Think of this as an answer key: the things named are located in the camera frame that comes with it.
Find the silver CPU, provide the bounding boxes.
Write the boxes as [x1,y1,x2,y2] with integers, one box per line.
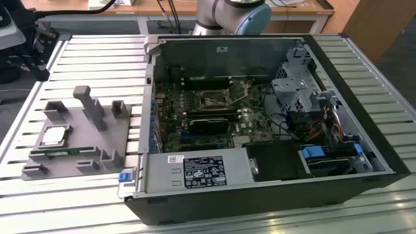
[42,126,69,145]

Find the black RAM slot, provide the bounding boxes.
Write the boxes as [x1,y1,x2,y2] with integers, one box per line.
[181,77,234,90]

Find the CPU socket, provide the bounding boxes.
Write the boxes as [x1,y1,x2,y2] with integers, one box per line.
[198,90,229,110]

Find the grey parts rack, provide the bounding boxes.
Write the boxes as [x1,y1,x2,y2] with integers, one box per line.
[20,85,132,181]

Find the green RAM stick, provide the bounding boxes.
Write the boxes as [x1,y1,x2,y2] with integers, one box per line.
[29,145,96,157]

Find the wooden desk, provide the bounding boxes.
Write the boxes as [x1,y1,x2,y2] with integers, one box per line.
[25,0,336,35]

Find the black graphics card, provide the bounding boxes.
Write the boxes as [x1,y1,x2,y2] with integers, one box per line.
[188,118,230,134]

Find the grey power supply unit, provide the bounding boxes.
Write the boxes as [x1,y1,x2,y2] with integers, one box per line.
[142,153,253,194]

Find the metal socket cover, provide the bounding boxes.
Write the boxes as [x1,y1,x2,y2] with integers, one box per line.
[237,79,254,98]

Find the metal locking lever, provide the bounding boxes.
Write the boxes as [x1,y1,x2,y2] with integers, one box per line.
[228,92,253,105]

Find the green motherboard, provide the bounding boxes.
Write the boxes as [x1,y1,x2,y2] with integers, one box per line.
[152,78,284,153]

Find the grey metal drive cage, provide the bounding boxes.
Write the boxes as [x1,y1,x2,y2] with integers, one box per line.
[270,46,336,111]

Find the black open PC case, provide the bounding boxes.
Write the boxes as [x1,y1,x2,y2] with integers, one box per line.
[122,34,410,226]

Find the hard disk in blue carrier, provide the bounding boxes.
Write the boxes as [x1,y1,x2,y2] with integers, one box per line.
[298,143,356,178]

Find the brown wooden cabinet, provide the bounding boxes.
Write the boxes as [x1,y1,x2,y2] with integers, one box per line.
[340,0,416,64]

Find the thick black hose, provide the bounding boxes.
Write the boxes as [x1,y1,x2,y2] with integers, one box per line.
[32,0,117,18]

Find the thin hanging cables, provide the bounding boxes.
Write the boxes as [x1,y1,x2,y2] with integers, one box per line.
[156,0,182,34]

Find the orange and yellow wire bundle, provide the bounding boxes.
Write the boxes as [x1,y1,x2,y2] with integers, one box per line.
[308,104,345,142]

